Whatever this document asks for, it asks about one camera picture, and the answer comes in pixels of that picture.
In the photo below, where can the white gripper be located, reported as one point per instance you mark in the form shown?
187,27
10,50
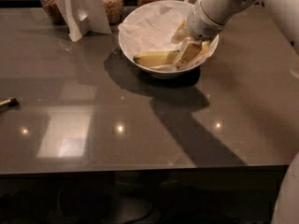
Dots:
202,24

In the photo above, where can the yellow banana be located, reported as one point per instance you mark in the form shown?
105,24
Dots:
158,58

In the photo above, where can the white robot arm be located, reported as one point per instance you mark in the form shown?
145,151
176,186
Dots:
284,13

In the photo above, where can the white ceramic bowl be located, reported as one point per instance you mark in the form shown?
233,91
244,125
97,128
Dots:
130,19

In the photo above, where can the white paper napkin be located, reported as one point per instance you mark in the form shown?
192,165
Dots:
152,28

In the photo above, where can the glass jar of grains middle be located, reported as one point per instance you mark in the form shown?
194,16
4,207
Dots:
114,9

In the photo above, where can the white folded paper stand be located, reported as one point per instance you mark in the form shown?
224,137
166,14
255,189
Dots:
84,16

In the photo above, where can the glass jar of grains left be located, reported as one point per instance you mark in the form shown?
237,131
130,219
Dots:
52,10

